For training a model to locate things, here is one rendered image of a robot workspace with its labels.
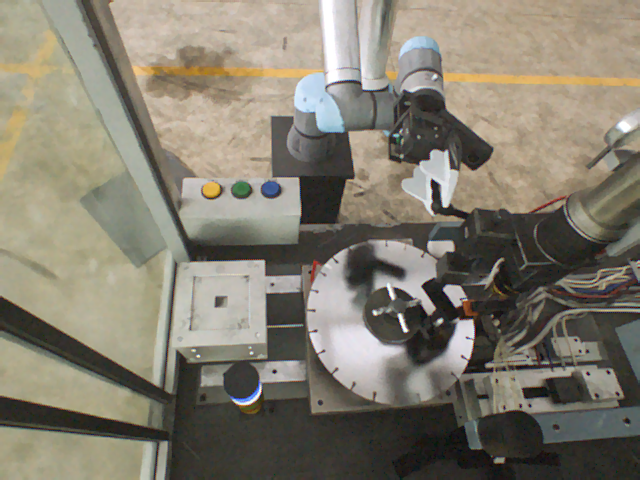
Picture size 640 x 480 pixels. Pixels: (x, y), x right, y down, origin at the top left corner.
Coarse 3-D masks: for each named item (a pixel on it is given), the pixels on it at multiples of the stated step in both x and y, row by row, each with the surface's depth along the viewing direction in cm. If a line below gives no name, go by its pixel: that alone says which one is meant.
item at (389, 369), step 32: (352, 256) 83; (384, 256) 83; (416, 256) 84; (320, 288) 78; (352, 288) 79; (416, 288) 80; (448, 288) 81; (320, 320) 75; (352, 320) 76; (352, 352) 73; (384, 352) 73; (416, 352) 74; (448, 352) 74; (352, 384) 70; (384, 384) 70; (416, 384) 71; (448, 384) 71
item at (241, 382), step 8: (232, 368) 50; (240, 368) 50; (248, 368) 50; (224, 376) 49; (232, 376) 49; (240, 376) 49; (248, 376) 49; (256, 376) 49; (224, 384) 49; (232, 384) 49; (240, 384) 49; (248, 384) 49; (256, 384) 49; (232, 392) 48; (240, 392) 48; (248, 392) 48; (256, 392) 50; (240, 400) 49; (248, 400) 50
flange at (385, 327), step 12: (384, 288) 79; (396, 288) 79; (372, 300) 77; (384, 300) 77; (408, 300) 78; (372, 312) 76; (408, 312) 76; (420, 312) 77; (372, 324) 75; (384, 324) 75; (396, 324) 75; (408, 324) 75; (384, 336) 74; (396, 336) 74; (408, 336) 74
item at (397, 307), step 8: (392, 288) 74; (392, 296) 74; (392, 304) 72; (400, 304) 72; (408, 304) 73; (416, 304) 73; (376, 312) 72; (384, 312) 72; (392, 312) 73; (400, 312) 72; (400, 320) 72; (408, 328) 71
